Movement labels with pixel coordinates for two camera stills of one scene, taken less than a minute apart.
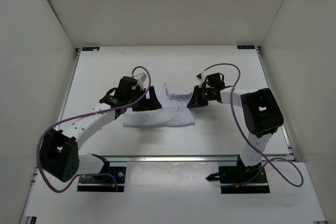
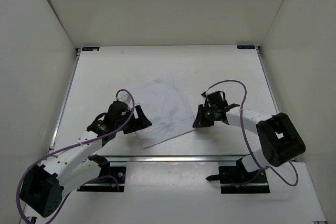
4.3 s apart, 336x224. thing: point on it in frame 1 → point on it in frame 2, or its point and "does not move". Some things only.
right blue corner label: (245, 47) does not move
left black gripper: (153, 102) → (142, 121)
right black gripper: (195, 100) → (200, 121)
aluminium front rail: (175, 158) does not move
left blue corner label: (91, 49) does not move
